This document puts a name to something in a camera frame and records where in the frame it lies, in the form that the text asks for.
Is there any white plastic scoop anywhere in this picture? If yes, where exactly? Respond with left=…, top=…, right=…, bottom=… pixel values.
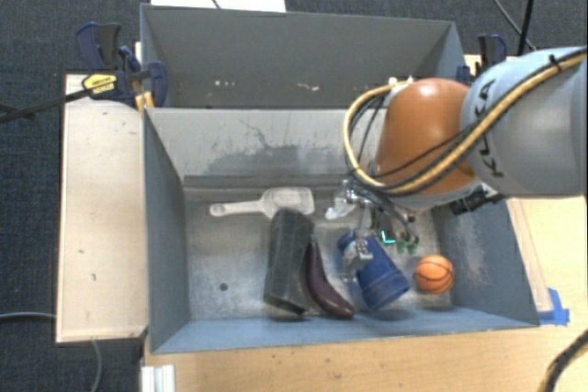
left=209, top=186, right=317, bottom=219

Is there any blue plastic cup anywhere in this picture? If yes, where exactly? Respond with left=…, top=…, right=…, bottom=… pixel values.
left=337, top=230, right=412, bottom=313

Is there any dark green flat block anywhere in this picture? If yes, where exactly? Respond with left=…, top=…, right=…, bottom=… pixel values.
left=262, top=207, right=318, bottom=316

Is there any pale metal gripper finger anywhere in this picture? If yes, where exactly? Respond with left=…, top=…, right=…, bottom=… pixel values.
left=341, top=242, right=359, bottom=284
left=356, top=240, right=375, bottom=265

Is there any grey metal bin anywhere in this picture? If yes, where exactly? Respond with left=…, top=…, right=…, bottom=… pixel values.
left=139, top=3, right=541, bottom=355

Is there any orange toy basketball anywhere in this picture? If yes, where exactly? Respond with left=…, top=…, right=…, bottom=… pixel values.
left=413, top=253, right=457, bottom=296

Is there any purple toy eggplant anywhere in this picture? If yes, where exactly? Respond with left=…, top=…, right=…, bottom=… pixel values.
left=304, top=235, right=356, bottom=320

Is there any black cylinder on white bracket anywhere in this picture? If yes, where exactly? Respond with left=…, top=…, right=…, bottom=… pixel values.
left=447, top=184, right=505, bottom=217

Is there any pale wood board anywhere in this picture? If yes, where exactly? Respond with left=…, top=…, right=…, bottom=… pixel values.
left=55, top=73, right=150, bottom=343

